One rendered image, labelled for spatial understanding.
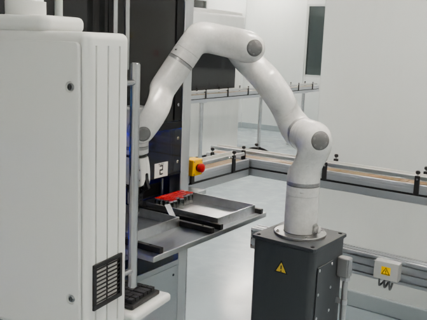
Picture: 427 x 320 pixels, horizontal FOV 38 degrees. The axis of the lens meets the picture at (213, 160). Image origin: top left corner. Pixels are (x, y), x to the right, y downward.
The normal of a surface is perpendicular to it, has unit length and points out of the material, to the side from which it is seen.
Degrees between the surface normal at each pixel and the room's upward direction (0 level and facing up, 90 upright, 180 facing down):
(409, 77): 90
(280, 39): 90
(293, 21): 90
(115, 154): 90
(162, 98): 54
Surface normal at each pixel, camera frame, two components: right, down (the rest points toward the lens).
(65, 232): -0.45, 0.14
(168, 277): 0.82, 0.14
